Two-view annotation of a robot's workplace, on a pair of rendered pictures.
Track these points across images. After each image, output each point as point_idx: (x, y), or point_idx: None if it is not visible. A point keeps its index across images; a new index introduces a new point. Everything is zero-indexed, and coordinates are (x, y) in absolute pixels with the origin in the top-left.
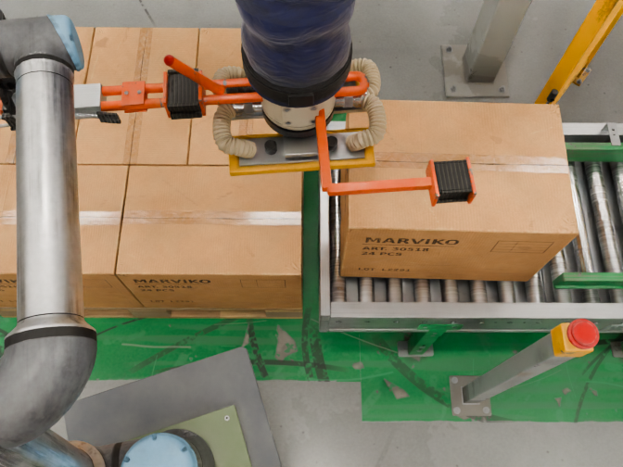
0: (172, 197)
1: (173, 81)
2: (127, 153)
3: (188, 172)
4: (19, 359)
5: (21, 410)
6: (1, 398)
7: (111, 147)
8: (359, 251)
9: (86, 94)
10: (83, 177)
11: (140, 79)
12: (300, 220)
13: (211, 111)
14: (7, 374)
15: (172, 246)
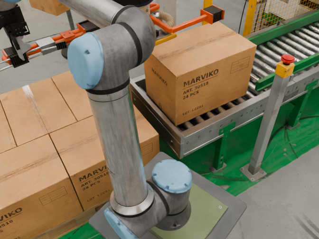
0: (79, 135)
1: (82, 25)
2: (44, 130)
3: (80, 123)
4: (128, 13)
5: (144, 25)
6: (133, 22)
7: (35, 131)
8: (182, 96)
9: (45, 40)
10: (27, 148)
11: (33, 103)
12: (144, 116)
13: (76, 99)
14: (128, 17)
15: (92, 152)
